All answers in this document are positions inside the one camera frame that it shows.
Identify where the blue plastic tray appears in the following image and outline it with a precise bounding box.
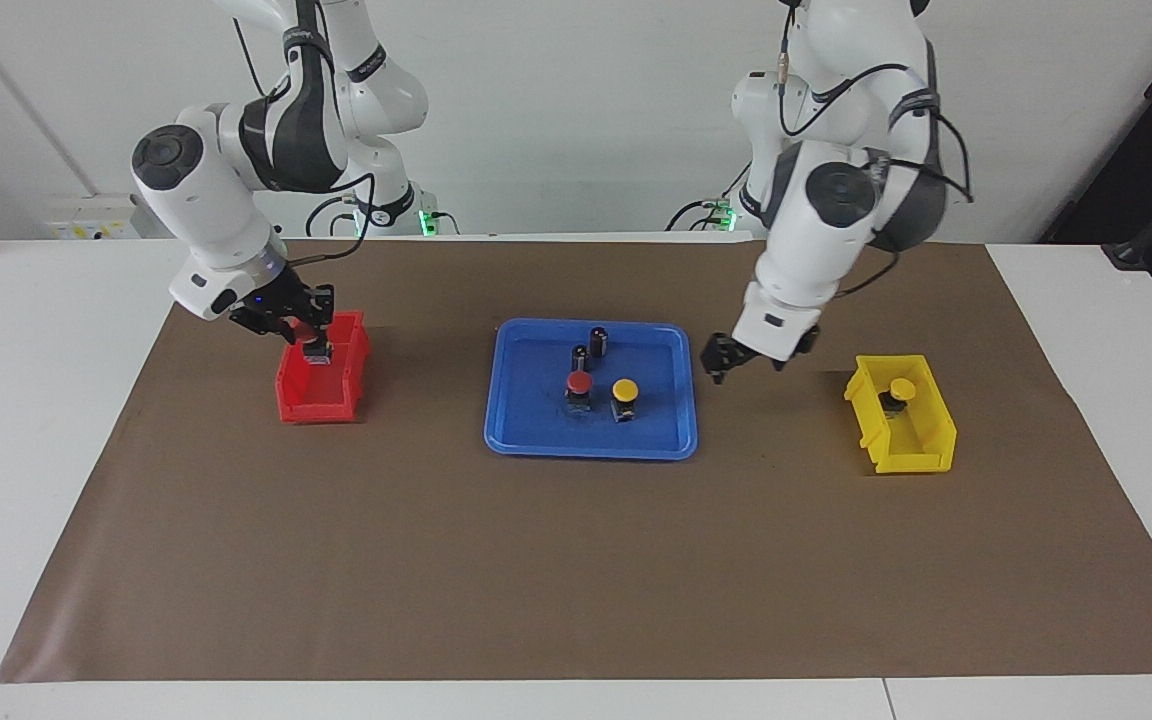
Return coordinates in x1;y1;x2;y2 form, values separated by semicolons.
483;318;699;461

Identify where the white wall socket strip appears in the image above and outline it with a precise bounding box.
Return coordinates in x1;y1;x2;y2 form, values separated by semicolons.
44;193;142;240

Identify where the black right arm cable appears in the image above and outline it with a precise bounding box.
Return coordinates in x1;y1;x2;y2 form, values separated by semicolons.
231;15;377;266

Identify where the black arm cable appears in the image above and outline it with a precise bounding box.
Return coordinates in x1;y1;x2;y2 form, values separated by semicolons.
776;10;972;296
231;15;377;266

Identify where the black base cable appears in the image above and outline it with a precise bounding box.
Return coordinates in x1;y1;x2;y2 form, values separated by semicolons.
304;193;359;238
666;155;752;233

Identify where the black right base cable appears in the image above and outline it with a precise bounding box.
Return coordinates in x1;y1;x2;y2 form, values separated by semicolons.
304;193;359;238

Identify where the red plastic bin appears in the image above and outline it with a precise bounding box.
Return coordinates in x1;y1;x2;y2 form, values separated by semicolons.
276;310;372;425

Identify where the brown paper mat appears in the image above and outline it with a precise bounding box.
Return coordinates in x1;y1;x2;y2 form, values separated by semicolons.
0;237;1152;684

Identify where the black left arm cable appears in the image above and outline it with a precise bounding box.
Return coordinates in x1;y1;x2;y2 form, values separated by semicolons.
776;10;972;296

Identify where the yellow plastic bin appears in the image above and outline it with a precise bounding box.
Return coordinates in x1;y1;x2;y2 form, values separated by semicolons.
843;354;959;475

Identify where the black left base cable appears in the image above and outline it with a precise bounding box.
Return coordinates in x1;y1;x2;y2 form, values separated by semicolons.
666;155;752;233

